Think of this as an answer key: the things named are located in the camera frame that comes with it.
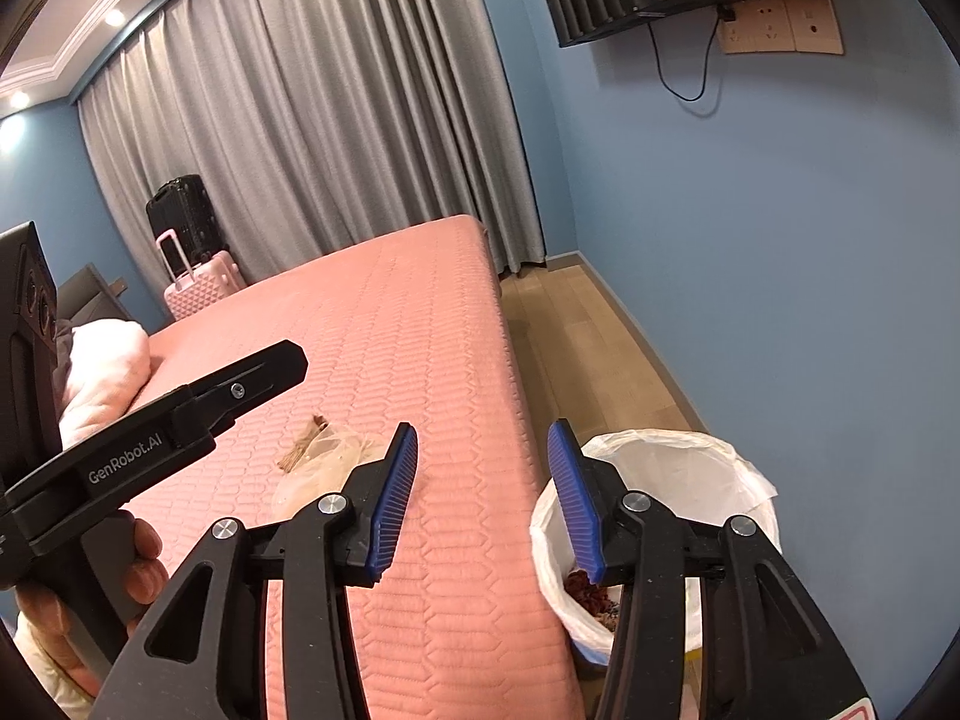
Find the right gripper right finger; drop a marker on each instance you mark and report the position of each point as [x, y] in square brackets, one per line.
[768, 651]

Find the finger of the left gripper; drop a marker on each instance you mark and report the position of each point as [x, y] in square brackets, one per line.
[73, 491]

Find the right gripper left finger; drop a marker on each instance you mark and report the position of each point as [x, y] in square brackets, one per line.
[199, 652]

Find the dark red velvet scrunchie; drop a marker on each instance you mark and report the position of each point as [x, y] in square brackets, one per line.
[595, 600]

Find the beige tulle pearl fabric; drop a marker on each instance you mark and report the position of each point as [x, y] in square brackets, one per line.
[325, 469]

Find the person left hand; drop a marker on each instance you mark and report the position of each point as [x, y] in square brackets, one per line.
[47, 617]

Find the pink pillow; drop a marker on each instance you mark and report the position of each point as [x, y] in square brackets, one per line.
[108, 364]

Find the dark headboard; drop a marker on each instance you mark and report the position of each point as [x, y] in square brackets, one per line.
[86, 296]

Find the tan ribbed sock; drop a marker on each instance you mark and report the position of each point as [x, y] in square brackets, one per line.
[315, 426]

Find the pink suitcase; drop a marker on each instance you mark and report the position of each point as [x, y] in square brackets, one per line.
[194, 287]

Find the black suitcase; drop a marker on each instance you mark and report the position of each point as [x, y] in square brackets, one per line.
[184, 206]

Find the pink quilted bed mattress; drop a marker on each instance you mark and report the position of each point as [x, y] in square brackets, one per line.
[403, 328]

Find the grey curtain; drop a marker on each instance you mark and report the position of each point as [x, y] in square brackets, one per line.
[314, 125]

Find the wooden wall socket panel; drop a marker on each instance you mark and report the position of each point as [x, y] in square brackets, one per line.
[781, 27]

